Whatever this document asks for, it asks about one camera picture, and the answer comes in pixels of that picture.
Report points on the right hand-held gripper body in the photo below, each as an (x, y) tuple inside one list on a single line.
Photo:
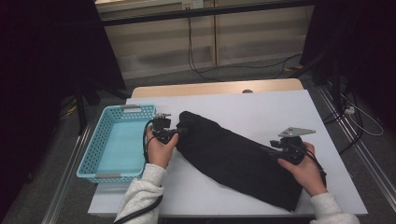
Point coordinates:
[(292, 149)]

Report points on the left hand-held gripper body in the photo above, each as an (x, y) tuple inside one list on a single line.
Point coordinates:
[(162, 130)]

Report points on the black pants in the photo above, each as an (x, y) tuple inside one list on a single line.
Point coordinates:
[(233, 158)]

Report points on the blue plastic basket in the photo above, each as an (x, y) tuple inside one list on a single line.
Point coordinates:
[(95, 146)]

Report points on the person's left hand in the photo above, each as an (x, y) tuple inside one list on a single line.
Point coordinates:
[(160, 154)]

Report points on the person's right hand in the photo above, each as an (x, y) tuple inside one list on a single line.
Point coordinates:
[(309, 177)]

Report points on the wooden table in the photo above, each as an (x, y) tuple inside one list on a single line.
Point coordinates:
[(186, 88)]

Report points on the white plug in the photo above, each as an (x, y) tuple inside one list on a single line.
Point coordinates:
[(349, 110)]

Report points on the yellow strip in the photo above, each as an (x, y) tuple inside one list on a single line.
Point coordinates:
[(71, 109), (294, 67)]

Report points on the black stand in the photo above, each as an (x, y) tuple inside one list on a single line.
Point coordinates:
[(311, 63), (81, 115)]

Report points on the beige wooden cabinet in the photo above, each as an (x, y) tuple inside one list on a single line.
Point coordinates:
[(258, 37)]

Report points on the black curtain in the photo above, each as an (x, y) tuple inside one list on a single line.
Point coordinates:
[(358, 46), (37, 62)]

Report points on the black horizontal bar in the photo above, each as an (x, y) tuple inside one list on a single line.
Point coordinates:
[(202, 12)]

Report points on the aluminium floor rail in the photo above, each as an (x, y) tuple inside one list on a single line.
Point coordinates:
[(370, 161), (67, 174)]

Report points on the white wall socket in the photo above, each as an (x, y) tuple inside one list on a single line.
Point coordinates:
[(191, 4)]

